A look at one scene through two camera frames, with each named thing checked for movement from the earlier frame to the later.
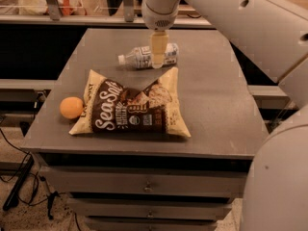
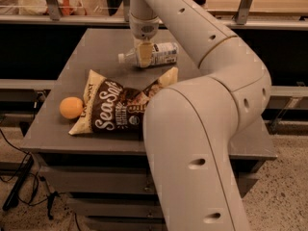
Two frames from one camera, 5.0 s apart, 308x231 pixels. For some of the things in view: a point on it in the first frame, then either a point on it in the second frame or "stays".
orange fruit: [71, 107] stays
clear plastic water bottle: [141, 57] stays
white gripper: [159, 19] -> [143, 28]
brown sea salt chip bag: [110, 106] stays
